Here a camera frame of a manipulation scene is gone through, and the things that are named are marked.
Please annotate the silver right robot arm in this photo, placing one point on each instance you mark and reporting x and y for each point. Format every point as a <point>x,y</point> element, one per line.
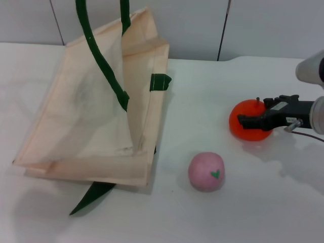
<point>308,68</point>

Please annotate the pink toy peach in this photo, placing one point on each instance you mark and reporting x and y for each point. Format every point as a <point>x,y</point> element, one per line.
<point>202,172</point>

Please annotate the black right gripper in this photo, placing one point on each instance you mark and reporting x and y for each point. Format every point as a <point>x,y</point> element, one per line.
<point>291,112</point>

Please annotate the orange toy fruit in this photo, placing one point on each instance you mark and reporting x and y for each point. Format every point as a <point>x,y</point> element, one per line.
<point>250,108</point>

